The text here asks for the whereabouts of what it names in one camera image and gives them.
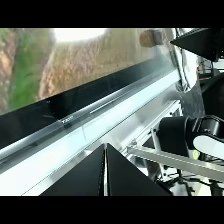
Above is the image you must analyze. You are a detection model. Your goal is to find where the black cable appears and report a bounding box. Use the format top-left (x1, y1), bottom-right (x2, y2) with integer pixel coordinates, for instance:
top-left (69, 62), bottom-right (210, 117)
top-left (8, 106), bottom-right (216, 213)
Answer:
top-left (156, 169), bottom-right (201, 197)

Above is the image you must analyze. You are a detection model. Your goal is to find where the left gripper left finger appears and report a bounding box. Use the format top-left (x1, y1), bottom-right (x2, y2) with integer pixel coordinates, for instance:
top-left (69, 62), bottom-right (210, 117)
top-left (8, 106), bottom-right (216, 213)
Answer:
top-left (40, 143), bottom-right (106, 197)

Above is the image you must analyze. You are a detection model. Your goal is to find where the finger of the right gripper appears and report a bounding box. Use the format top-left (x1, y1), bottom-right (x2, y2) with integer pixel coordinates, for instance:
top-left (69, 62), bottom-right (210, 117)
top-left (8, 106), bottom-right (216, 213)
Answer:
top-left (169, 27), bottom-right (224, 63)

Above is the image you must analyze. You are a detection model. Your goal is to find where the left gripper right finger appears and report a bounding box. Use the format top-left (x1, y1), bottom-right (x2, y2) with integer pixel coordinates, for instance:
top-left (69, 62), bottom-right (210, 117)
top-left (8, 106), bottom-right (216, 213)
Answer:
top-left (105, 143), bottom-right (173, 197)

